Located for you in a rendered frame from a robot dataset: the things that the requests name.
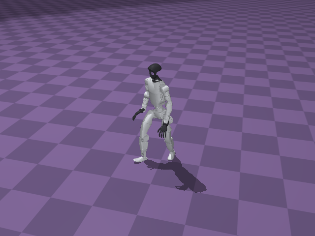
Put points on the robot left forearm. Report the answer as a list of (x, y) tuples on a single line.
[(168, 111)]

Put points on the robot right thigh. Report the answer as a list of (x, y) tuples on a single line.
[(146, 123)]

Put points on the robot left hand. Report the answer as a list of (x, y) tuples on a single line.
[(163, 129)]

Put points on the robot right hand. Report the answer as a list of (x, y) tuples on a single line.
[(140, 111)]

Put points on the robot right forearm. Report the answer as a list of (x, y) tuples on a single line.
[(145, 103)]

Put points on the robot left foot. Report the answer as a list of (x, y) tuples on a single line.
[(171, 155)]

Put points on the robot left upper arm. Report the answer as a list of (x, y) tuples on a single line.
[(165, 90)]

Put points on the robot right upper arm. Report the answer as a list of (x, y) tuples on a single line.
[(146, 87)]

